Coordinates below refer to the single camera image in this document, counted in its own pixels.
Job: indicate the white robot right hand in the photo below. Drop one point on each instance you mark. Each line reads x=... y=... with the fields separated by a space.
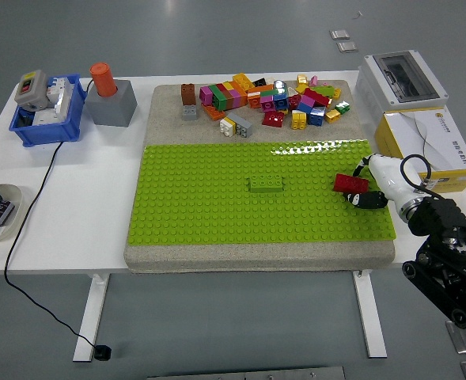
x=391 y=178

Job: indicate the bright red long brick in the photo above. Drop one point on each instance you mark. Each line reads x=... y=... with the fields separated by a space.
x=349 y=183

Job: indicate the lime green long brick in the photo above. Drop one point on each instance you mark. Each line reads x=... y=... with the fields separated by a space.
x=266 y=184

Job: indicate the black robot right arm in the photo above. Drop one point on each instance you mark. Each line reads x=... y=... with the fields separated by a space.
x=446 y=253

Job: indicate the small gold yellow brick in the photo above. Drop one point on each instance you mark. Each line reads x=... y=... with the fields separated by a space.
x=332 y=115

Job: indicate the green and white brick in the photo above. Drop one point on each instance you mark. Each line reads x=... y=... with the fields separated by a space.
x=342 y=107

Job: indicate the shiny blue brick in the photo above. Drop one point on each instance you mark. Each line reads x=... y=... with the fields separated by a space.
x=317 y=116

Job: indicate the yellow double brick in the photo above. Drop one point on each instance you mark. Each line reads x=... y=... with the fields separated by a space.
x=298 y=120

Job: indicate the dark red long brick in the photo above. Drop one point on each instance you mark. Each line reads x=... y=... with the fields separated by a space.
x=317 y=97

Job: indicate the lime brick with pink stud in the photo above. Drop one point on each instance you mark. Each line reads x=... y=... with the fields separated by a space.
x=323 y=89

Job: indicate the blue magenta-topped brick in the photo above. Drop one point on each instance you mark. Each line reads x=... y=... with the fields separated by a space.
x=307 y=105

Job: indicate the dark red square brick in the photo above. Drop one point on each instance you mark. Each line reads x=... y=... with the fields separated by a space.
x=294 y=102

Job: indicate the red sloped brick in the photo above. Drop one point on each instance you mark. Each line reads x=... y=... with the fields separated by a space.
x=273 y=118

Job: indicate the blue square brick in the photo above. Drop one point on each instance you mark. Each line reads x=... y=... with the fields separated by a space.
x=281 y=102

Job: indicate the magenta square brick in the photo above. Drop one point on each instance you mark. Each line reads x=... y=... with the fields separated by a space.
x=267 y=103

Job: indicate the silver grey rounded brick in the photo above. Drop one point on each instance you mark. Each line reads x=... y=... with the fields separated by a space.
x=280 y=84

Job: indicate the small orange brick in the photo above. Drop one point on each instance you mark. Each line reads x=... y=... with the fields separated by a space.
x=254 y=101

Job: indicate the orange long brick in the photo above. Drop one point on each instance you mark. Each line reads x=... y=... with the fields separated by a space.
x=261 y=89

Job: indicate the grey long brick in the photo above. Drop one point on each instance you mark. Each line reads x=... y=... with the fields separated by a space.
x=242 y=126

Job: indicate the black brick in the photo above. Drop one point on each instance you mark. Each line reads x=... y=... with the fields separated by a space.
x=259 y=83

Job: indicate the orange tall brick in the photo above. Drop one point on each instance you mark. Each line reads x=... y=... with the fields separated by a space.
x=243 y=94

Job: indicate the white and yellow brick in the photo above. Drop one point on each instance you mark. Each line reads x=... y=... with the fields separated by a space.
x=226 y=126

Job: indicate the pink yellow-topped brick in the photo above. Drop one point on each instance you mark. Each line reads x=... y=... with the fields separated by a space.
x=237 y=99

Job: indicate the yellow long brick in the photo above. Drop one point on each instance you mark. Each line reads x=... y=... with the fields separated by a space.
x=243 y=81

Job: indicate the brown and red brick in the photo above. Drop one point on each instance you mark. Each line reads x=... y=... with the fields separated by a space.
x=228 y=99

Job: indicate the flat orange brick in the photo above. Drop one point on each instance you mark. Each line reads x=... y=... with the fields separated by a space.
x=214 y=113

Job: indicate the dark green brick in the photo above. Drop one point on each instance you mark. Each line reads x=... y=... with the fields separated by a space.
x=217 y=97

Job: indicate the green studded baseplate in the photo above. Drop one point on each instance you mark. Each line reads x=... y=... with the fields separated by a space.
x=201 y=213

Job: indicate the small grey brick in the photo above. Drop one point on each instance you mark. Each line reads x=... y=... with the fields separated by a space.
x=189 y=113

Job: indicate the brown tall brick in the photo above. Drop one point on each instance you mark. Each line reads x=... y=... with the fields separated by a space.
x=187 y=94

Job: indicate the yellow and white carton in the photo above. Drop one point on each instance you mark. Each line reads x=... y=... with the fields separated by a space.
x=414 y=130

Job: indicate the white electrical distribution box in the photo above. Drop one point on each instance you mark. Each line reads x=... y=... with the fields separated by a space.
x=379 y=91

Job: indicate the white table leg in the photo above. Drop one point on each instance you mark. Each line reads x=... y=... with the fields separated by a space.
x=371 y=316
x=92 y=316

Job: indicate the small floor debris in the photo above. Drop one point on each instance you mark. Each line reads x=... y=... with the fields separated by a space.
x=358 y=15

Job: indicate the grey-brown mat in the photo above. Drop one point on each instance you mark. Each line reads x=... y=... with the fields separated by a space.
x=177 y=130

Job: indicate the long metal floor plate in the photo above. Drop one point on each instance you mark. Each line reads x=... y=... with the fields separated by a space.
x=244 y=373

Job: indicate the grey button base block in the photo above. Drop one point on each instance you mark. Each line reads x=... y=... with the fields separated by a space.
x=112 y=107

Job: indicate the orange cylinder button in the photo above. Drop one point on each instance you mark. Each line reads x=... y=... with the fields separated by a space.
x=103 y=79

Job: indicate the black plug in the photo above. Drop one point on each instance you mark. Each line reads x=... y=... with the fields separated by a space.
x=103 y=352

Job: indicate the white circuit breaker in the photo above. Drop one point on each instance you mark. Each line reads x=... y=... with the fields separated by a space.
x=58 y=95

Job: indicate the blue plastic bin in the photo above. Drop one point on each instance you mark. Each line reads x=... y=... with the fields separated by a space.
x=46 y=134

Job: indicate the purple circuit module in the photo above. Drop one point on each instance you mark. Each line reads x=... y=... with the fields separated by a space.
x=2 y=213

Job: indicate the grey switch box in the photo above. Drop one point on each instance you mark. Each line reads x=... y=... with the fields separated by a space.
x=31 y=89

